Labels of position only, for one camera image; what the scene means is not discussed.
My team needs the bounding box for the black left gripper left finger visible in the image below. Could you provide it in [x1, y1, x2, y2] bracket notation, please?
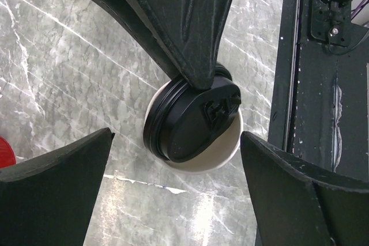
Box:
[1, 128, 115, 245]

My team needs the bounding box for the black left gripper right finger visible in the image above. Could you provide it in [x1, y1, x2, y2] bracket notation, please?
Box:
[240, 131, 368, 245]

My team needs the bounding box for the green paper coffee cup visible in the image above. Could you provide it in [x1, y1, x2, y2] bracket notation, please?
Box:
[145, 82, 243, 174]

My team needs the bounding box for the black plastic cup lid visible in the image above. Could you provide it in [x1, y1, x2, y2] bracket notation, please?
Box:
[143, 63, 241, 163]

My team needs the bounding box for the red cup holder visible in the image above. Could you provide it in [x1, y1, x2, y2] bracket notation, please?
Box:
[0, 137, 16, 168]

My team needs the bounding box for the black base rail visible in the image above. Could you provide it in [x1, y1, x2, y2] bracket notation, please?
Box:
[268, 0, 368, 181]

